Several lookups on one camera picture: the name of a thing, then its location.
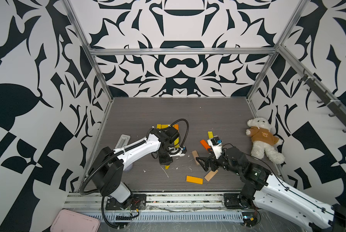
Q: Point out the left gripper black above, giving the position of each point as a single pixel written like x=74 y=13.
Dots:
x=163 y=161

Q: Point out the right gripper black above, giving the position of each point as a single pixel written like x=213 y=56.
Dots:
x=211 y=160

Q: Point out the natural wood block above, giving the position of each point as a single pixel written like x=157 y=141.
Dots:
x=210 y=175
x=195 y=156

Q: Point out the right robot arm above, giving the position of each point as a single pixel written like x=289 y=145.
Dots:
x=264 y=190

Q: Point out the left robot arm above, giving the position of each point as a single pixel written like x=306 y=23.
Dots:
x=105 y=173

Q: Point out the natural wood block bottom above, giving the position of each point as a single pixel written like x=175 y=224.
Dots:
x=210 y=175

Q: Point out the orange-yellow block bottom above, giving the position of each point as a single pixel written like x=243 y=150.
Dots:
x=195 y=180

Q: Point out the clear plastic package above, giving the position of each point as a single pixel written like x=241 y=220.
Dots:
x=123 y=141

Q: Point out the white teddy bear brown shirt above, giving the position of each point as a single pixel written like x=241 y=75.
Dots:
x=264 y=142

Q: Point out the green circuit board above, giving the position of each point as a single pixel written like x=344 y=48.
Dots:
x=249 y=220

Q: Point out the pink tray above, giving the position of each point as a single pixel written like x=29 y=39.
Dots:
x=68 y=221

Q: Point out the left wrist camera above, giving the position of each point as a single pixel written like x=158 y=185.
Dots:
x=180 y=151

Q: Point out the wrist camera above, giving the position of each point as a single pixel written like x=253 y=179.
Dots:
x=216 y=145
x=180 y=151

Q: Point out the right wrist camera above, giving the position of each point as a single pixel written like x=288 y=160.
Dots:
x=216 y=145

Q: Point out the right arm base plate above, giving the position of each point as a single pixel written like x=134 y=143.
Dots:
x=237 y=201

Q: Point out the white cable duct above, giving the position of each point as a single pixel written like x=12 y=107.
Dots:
x=225 y=216

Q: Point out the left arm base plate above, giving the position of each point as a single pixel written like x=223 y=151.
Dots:
x=133 y=202

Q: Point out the wall hook rail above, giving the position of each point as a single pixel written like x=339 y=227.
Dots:
x=326 y=97

